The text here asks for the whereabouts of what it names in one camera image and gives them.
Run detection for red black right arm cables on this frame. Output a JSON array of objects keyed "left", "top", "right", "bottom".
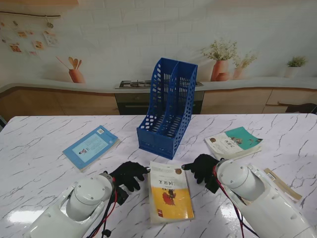
[{"left": 212, "top": 166, "right": 261, "bottom": 238}]

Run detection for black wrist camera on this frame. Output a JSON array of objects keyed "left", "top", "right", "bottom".
[
  {"left": 115, "top": 185, "right": 129, "bottom": 206},
  {"left": 205, "top": 177, "right": 221, "bottom": 194}
]

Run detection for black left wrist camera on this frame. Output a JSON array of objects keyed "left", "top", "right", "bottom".
[{"left": 115, "top": 185, "right": 129, "bottom": 206}]

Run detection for white and yellow book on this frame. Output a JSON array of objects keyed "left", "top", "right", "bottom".
[{"left": 148, "top": 160, "right": 195, "bottom": 225}]

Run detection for red black left arm cables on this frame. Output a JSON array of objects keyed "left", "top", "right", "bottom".
[{"left": 86, "top": 177, "right": 119, "bottom": 238}]

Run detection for red black arm cables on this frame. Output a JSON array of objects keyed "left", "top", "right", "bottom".
[
  {"left": 212, "top": 166, "right": 261, "bottom": 238},
  {"left": 86, "top": 177, "right": 119, "bottom": 238}
]

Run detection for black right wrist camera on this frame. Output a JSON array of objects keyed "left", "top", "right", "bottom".
[{"left": 205, "top": 177, "right": 221, "bottom": 194}]

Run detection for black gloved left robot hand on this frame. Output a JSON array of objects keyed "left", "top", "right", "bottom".
[{"left": 108, "top": 161, "right": 151, "bottom": 192}]

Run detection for beige book with barcode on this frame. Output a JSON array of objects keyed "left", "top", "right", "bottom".
[{"left": 264, "top": 168, "right": 303, "bottom": 203}]

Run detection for white and teal book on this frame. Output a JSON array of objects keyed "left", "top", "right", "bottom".
[{"left": 204, "top": 126, "right": 264, "bottom": 161}]

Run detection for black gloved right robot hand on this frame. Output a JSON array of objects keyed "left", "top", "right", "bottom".
[{"left": 181, "top": 154, "right": 225, "bottom": 185}]

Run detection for light blue paperback book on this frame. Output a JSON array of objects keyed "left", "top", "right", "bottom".
[{"left": 61, "top": 125, "right": 121, "bottom": 173}]

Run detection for blue perforated plastic file holder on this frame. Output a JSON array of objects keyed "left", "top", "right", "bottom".
[{"left": 136, "top": 57, "right": 199, "bottom": 160}]

